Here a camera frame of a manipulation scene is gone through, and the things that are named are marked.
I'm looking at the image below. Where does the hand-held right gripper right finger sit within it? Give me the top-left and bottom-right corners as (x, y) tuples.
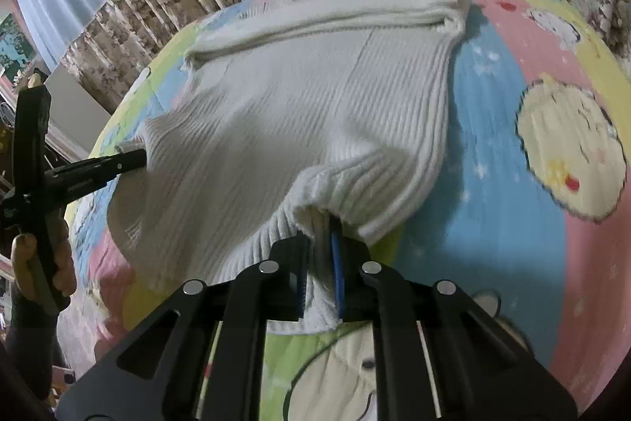
(328, 228), (579, 421)

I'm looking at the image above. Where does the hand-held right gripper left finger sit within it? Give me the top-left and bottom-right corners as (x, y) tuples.
(54, 234), (315, 421)

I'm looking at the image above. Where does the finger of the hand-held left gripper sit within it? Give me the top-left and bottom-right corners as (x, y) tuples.
(44, 147), (147, 206)

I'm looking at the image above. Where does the white ribbed knit sweater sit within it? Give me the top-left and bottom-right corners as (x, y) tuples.
(106, 0), (471, 335)

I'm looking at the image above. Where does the person's left forearm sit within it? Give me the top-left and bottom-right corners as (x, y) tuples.
(2, 288), (66, 402)

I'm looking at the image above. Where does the person's left hand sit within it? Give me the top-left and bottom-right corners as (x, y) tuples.
(11, 216), (78, 304)

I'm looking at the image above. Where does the grey board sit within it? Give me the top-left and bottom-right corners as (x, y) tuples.
(45, 66), (115, 143)

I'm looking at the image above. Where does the cartoon printed pastel blanket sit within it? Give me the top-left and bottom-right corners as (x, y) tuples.
(56, 0), (631, 421)

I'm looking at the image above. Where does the wall poster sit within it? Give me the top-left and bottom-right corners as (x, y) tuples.
(0, 13), (36, 79)

